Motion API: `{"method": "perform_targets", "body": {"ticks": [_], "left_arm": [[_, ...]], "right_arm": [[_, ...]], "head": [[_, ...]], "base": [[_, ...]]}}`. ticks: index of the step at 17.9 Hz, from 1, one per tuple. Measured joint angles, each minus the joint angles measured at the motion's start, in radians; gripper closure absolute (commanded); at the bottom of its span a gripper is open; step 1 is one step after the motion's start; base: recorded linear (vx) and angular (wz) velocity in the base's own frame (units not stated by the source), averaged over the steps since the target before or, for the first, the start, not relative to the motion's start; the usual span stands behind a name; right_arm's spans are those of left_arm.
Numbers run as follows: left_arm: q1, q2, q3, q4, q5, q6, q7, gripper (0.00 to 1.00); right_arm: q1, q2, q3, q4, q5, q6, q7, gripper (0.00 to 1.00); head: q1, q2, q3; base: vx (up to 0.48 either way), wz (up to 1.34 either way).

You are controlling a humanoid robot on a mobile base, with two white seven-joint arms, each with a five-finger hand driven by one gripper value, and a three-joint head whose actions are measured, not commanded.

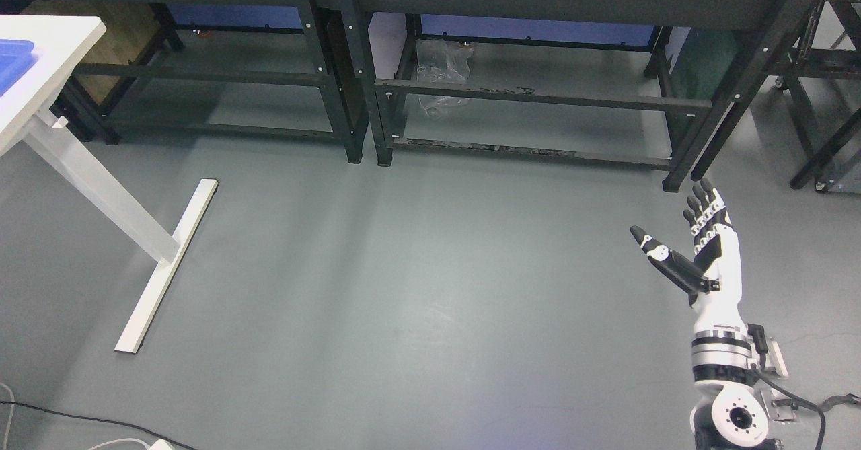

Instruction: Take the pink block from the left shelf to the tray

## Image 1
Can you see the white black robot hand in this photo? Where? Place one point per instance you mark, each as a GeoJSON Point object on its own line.
{"type": "Point", "coordinates": [713, 279]}

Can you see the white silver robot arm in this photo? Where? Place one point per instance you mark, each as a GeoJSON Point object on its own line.
{"type": "Point", "coordinates": [729, 416]}

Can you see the black metal shelf right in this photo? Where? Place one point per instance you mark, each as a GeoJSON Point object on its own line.
{"type": "Point", "coordinates": [709, 57]}

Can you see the black metal shelf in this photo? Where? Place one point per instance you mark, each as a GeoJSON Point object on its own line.
{"type": "Point", "coordinates": [278, 68]}
{"type": "Point", "coordinates": [709, 57]}

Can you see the black metal shelf left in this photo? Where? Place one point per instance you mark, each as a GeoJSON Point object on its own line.
{"type": "Point", "coordinates": [278, 68]}

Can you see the wooden panel behind shelf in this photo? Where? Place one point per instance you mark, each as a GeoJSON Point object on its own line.
{"type": "Point", "coordinates": [130, 26]}

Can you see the blue plastic tray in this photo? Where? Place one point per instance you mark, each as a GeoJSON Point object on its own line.
{"type": "Point", "coordinates": [17, 57]}

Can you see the clear plastic bag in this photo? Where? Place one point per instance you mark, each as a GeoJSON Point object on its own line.
{"type": "Point", "coordinates": [443, 62]}

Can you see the white power strip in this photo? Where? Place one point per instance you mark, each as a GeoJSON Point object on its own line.
{"type": "Point", "coordinates": [161, 445]}

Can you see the white standing desk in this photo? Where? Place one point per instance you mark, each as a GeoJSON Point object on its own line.
{"type": "Point", "coordinates": [60, 43]}

